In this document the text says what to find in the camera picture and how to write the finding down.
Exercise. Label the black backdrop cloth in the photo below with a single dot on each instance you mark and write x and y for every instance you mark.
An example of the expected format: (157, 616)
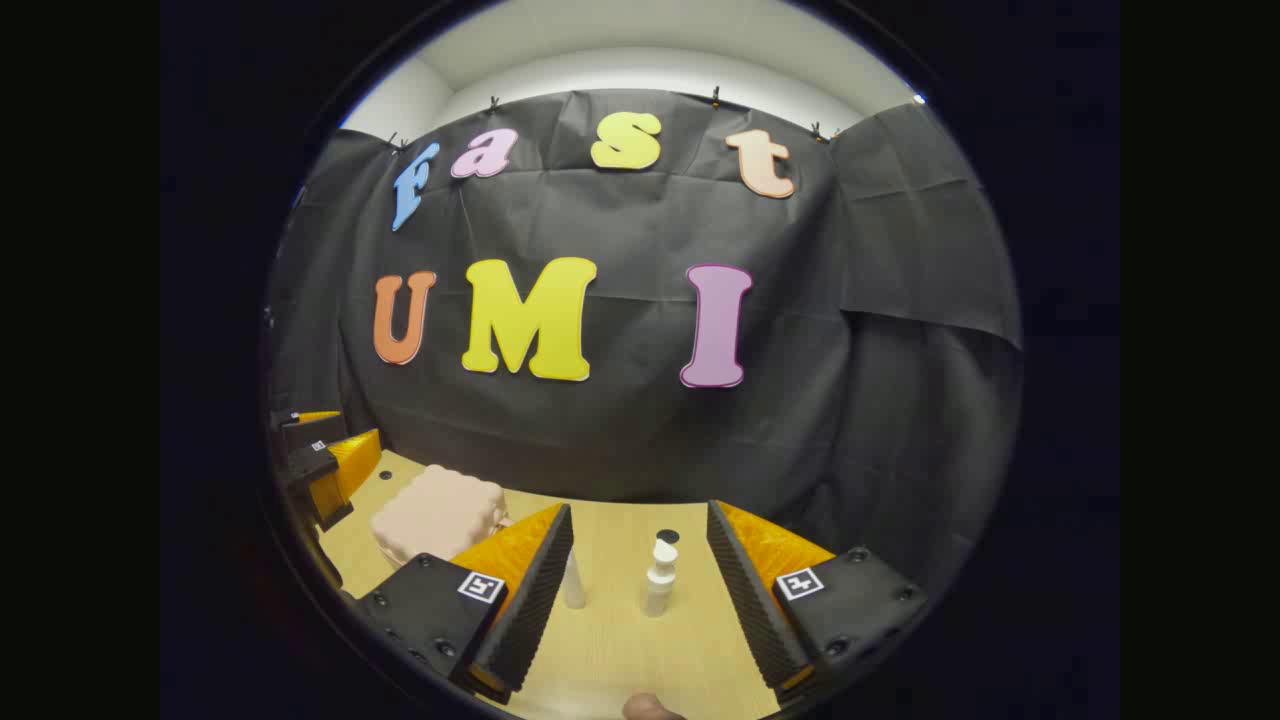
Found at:
(620, 430)

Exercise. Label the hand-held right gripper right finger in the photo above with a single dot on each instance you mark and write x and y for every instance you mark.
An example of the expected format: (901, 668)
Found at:
(750, 600)

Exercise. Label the pink suitcase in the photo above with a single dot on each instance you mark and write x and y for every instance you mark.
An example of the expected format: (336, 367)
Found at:
(435, 515)

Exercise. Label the clear tube bottle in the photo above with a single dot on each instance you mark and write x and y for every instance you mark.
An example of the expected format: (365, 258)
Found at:
(574, 590)

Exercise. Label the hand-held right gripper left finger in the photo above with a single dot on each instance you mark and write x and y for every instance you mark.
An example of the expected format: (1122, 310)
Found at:
(535, 600)

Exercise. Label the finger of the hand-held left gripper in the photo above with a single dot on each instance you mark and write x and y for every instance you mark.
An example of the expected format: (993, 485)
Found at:
(340, 475)
(310, 432)

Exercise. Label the white pump bottle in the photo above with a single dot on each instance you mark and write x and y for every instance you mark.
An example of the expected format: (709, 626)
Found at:
(660, 585)

